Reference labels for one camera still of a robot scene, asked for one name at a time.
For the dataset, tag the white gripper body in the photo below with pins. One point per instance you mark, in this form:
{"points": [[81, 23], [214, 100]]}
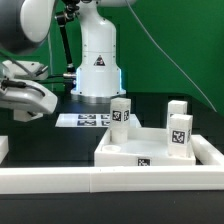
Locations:
{"points": [[24, 94]]}

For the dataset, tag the white square table top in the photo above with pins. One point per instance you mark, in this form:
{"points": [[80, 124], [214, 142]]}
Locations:
{"points": [[144, 147]]}

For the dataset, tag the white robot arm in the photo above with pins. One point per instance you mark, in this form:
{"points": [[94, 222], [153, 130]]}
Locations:
{"points": [[24, 24]]}

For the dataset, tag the white marker base plate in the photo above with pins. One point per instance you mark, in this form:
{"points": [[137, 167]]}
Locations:
{"points": [[82, 120]]}

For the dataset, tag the white left fence rail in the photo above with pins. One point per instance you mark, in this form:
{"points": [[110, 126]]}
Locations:
{"points": [[4, 148]]}

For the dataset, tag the white fence rail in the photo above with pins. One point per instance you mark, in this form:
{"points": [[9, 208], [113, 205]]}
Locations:
{"points": [[4, 148], [205, 152], [110, 179]]}

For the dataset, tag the white front fence rail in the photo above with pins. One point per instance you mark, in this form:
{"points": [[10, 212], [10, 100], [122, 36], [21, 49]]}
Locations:
{"points": [[110, 179]]}

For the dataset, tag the white right fence rail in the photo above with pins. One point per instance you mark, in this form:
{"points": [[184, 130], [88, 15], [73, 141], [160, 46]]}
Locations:
{"points": [[205, 152]]}

